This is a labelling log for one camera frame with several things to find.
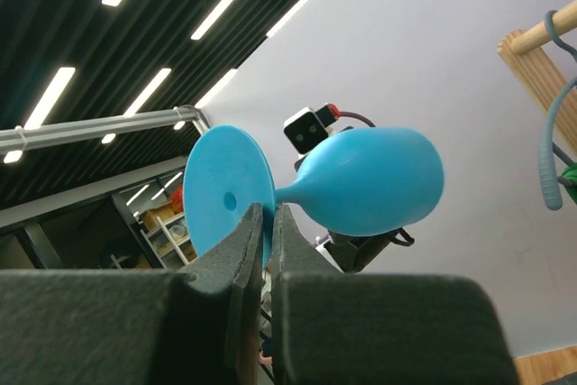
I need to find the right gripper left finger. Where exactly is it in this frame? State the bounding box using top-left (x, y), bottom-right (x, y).
top-left (1, 204), bottom-right (263, 384)

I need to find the grey clothes hanger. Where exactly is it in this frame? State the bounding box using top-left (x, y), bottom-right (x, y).
top-left (538, 10), bottom-right (576, 211)

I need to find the green tank top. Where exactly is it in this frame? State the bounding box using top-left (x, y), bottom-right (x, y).
top-left (559, 163), bottom-right (577, 204)

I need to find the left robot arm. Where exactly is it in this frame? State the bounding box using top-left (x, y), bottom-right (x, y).
top-left (316, 228), bottom-right (415, 273)

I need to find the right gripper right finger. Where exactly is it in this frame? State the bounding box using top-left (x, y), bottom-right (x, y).
top-left (271, 206), bottom-right (518, 384)

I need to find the blue wine glass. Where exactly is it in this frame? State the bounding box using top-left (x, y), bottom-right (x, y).
top-left (182, 125), bottom-right (444, 261)

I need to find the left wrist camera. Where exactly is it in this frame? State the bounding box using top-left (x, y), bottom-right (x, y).
top-left (283, 103), bottom-right (340, 155)

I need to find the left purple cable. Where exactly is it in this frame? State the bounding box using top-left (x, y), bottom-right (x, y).
top-left (335, 109), bottom-right (378, 128)

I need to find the wooden clothes rack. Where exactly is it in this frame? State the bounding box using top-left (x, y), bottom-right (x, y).
top-left (497, 22), bottom-right (576, 151)

